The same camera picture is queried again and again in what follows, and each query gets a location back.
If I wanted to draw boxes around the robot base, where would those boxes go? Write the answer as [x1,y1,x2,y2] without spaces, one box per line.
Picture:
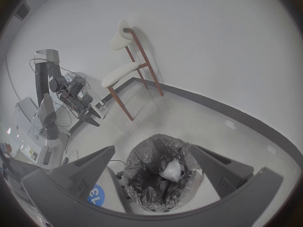
[0,136,133,222]

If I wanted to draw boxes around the black cable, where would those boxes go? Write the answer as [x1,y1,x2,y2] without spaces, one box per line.
[109,159,126,180]

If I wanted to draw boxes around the bed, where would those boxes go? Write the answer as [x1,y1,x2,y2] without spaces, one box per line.
[14,72,106,141]

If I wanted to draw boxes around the white padded wooden chair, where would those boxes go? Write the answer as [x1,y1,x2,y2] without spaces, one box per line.
[101,20,164,121]

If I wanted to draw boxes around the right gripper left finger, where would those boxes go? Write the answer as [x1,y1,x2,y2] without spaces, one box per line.
[50,145,116,200]

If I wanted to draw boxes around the white paper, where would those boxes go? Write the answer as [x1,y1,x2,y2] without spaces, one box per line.
[158,158,182,183]

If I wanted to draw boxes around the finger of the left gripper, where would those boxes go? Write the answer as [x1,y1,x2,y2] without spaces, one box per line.
[88,106,101,119]
[80,114,100,127]

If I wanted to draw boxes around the black plastic bag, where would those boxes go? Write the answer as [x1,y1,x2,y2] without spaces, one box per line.
[124,134,205,213]

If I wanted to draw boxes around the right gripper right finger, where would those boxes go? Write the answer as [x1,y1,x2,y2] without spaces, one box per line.
[190,144,255,201]

